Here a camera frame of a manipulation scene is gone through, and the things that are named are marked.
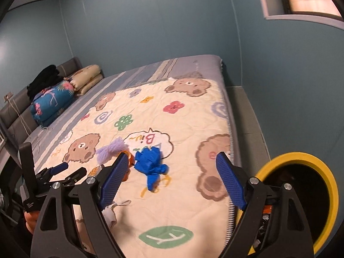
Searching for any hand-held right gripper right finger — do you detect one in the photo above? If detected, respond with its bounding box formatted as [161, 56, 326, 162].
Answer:
[216, 152, 315, 258]

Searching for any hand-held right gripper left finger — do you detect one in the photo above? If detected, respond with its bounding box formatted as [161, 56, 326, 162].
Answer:
[30, 152, 130, 258]

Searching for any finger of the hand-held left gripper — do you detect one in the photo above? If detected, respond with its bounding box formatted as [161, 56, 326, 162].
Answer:
[60, 167, 88, 188]
[35, 162, 69, 179]

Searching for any purple foam fruit net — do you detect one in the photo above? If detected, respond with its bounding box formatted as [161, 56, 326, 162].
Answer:
[96, 137, 129, 164]

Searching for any white tissue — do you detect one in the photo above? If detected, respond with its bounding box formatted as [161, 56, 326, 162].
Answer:
[103, 200, 131, 229]

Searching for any blue rubber glove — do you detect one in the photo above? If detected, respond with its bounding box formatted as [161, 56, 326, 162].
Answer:
[134, 146, 169, 192]

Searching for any black bin with yellow rim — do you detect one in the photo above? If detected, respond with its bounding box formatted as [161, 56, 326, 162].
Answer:
[236, 153, 338, 256]

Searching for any person's left hand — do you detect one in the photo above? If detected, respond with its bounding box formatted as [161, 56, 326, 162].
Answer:
[25, 211, 41, 233]

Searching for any grey padded headboard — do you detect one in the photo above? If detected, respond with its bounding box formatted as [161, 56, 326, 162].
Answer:
[0, 57, 82, 156]

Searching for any folded blue floral quilt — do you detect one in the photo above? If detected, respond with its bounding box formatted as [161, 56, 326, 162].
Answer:
[30, 82, 75, 124]

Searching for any bear print cream blanket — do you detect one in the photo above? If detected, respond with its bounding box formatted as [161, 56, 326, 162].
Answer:
[25, 78, 234, 258]

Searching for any pile of black clothes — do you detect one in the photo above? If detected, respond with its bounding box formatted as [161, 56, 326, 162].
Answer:
[27, 64, 64, 97]

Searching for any folded beige quilt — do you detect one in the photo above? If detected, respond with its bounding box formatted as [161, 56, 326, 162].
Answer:
[71, 64, 104, 96]

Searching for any bed with striped grey sheet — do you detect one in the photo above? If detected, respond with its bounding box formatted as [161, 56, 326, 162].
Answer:
[25, 54, 234, 258]

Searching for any white charging cable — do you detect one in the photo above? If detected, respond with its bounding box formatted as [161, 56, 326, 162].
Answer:
[8, 98, 47, 151]

